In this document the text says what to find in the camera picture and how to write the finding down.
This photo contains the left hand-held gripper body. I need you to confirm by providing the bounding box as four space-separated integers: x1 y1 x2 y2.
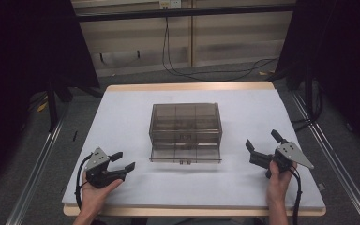
83 146 127 189

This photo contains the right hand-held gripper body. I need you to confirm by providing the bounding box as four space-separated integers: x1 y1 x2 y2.
264 142 315 180

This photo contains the clear brown plastic drawer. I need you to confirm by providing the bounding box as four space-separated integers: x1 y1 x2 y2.
148 141 223 166

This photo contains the clear brown plastic drawer box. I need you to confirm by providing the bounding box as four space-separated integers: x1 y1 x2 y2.
148 102 224 148

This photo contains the person's left hand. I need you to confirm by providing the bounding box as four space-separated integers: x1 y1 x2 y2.
80 172 125 216

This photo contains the person's right hand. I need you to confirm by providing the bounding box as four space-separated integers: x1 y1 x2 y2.
265 159 295 204

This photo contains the white table mat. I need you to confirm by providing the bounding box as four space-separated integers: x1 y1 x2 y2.
61 88 326 211

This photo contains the black metal stand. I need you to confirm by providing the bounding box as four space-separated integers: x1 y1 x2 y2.
45 78 61 133

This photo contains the light wooden table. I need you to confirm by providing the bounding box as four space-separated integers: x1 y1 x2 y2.
62 81 327 218

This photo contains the black curtain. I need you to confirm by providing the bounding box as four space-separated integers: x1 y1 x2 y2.
274 0 360 158
0 0 101 199

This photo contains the black horizontal bar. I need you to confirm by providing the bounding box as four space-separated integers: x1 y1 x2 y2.
74 3 296 23

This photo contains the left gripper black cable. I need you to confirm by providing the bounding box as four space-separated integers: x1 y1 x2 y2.
74 152 95 211

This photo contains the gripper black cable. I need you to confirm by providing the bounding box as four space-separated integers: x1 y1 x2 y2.
74 152 95 211
288 165 304 225

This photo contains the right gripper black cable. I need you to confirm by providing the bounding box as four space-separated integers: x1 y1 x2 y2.
288 165 304 225

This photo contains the black floor cable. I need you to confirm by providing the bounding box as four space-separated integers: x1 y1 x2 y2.
292 82 324 133

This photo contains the aluminium floor rail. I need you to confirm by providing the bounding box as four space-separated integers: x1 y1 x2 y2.
5 115 67 225
290 89 360 225

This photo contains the long black wall cable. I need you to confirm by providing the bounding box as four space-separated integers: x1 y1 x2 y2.
161 16 279 83

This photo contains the white wall socket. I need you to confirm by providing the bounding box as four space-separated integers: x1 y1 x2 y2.
158 0 183 9

